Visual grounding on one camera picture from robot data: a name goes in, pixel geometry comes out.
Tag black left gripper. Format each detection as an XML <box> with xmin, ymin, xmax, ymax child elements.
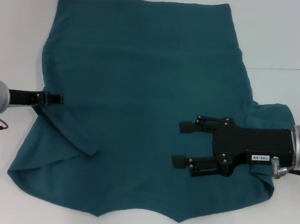
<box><xmin>7</xmin><ymin>87</ymin><xmax>65</xmax><ymax>111</ymax></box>

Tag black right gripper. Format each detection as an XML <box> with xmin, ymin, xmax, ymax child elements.
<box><xmin>169</xmin><ymin>113</ymin><xmax>299</xmax><ymax>186</ymax></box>

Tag teal blue shirt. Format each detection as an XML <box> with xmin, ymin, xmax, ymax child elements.
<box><xmin>4</xmin><ymin>0</ymin><xmax>300</xmax><ymax>224</ymax></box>

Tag metal plug with cable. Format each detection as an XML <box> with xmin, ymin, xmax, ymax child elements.
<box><xmin>269</xmin><ymin>156</ymin><xmax>300</xmax><ymax>182</ymax></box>

